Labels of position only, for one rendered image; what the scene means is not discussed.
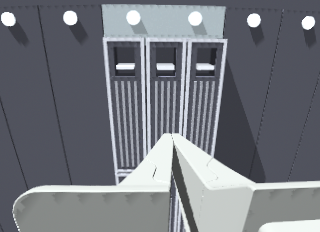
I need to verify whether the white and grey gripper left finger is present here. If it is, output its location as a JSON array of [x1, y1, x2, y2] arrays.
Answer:
[[13, 134, 174, 232]]

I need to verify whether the black rack frame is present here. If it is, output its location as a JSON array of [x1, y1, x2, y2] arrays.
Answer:
[[0, 0, 320, 232]]

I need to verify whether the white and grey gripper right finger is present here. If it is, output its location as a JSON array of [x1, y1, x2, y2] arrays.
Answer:
[[171, 134, 320, 232]]

